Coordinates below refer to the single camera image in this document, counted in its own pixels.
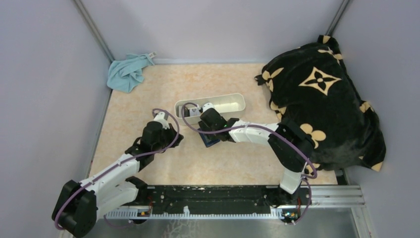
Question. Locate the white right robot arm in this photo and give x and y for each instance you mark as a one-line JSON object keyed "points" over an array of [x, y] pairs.
{"points": [[291, 145]]}

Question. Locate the white oval plastic bin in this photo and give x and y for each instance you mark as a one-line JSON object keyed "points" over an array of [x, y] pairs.
{"points": [[229, 106]]}

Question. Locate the light blue cloth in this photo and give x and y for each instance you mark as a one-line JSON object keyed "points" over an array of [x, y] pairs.
{"points": [[125, 75]]}

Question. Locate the white card in bin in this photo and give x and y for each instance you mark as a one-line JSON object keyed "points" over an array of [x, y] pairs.
{"points": [[193, 112]]}

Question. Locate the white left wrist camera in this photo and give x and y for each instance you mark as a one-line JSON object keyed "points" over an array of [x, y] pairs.
{"points": [[162, 118]]}

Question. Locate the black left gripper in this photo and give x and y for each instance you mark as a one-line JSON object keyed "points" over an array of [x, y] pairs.
{"points": [[169, 133]]}

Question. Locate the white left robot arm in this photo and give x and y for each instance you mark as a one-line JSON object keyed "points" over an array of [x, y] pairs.
{"points": [[81, 204]]}

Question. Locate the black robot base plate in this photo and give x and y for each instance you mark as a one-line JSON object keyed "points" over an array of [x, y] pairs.
{"points": [[219, 199]]}

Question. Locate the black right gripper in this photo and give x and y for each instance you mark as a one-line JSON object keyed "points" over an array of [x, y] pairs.
{"points": [[206, 130]]}

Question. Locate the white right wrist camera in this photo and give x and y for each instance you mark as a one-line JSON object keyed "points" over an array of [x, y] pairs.
{"points": [[207, 106]]}

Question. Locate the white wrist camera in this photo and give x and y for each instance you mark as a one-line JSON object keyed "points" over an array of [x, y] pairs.
{"points": [[162, 118], [207, 106]]}

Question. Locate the aluminium frame rail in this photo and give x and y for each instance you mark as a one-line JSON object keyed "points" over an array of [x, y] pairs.
{"points": [[322, 196]]}

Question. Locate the black gold patterned blanket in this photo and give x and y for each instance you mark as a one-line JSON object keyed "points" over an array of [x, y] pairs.
{"points": [[310, 86]]}

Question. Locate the blue leather card holder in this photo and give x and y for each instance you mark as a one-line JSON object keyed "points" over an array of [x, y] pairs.
{"points": [[208, 140]]}

